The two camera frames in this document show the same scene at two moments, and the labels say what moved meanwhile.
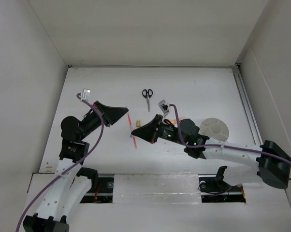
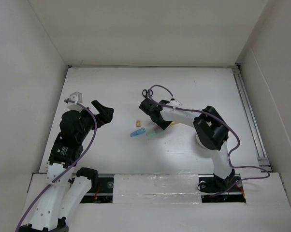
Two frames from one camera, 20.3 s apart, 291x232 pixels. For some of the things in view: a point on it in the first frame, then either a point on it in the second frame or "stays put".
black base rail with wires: x=102 y=191 stays put
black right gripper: x=148 y=131 → x=164 y=124
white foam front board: x=160 y=188 stays put
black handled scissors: x=147 y=94 stays put
